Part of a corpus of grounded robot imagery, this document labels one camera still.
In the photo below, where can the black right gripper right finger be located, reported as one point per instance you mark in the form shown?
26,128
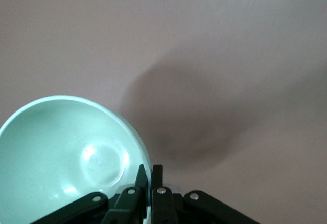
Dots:
163,208

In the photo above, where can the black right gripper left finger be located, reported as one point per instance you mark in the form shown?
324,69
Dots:
127,203

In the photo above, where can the pale green bowl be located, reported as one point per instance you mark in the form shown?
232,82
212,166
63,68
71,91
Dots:
64,137

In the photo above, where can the brown table cloth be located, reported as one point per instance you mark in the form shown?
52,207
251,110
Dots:
178,29

